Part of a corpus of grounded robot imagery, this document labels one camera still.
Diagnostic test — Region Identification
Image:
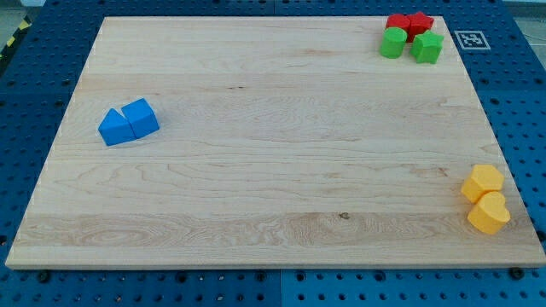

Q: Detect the yellow hexagon block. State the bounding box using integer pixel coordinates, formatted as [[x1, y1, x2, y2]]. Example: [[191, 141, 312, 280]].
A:
[[461, 165, 505, 204]]

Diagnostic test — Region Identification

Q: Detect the wooden board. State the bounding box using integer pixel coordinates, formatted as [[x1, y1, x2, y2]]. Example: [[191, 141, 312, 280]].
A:
[[6, 16, 545, 269]]

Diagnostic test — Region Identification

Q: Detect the blue cube block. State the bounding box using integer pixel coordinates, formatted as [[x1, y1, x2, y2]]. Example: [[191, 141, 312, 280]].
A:
[[121, 98, 160, 138]]

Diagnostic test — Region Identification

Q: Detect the blue triangle block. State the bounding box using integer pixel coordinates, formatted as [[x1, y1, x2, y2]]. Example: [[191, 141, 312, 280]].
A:
[[98, 108, 136, 146]]

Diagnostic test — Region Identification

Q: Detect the green cylinder block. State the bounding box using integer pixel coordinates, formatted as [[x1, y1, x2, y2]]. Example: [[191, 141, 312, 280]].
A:
[[380, 26, 408, 59]]

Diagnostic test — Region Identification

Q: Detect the red cylinder block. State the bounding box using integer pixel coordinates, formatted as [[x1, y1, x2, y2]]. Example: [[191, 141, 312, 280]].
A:
[[385, 14, 411, 32]]

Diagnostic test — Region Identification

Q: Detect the green star block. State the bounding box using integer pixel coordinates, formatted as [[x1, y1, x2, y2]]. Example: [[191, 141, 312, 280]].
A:
[[410, 30, 444, 64]]

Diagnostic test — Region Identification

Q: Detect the red star block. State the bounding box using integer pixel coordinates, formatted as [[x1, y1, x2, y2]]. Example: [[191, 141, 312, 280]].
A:
[[407, 11, 434, 43]]

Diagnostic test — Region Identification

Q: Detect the yellow heart block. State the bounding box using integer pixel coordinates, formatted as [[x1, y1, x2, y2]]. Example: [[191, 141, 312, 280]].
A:
[[467, 191, 511, 235]]

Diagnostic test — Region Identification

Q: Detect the white fiducial marker tag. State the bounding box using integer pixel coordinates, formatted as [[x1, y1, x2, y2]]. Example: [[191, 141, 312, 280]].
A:
[[455, 30, 491, 50]]

